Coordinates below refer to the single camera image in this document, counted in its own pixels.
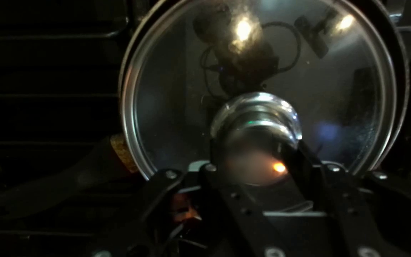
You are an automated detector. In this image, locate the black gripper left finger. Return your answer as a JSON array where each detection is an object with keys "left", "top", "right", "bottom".
[{"left": 89, "top": 136, "right": 270, "bottom": 257}]

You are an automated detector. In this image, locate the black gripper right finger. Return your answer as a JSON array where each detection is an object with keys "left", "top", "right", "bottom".
[{"left": 283, "top": 140, "right": 411, "bottom": 257}]

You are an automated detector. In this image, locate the glass pot lid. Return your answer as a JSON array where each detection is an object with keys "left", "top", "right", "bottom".
[{"left": 119, "top": 0, "right": 398, "bottom": 184}]

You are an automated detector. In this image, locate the black gas stove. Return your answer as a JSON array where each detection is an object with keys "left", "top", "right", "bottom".
[{"left": 0, "top": 0, "right": 411, "bottom": 257}]

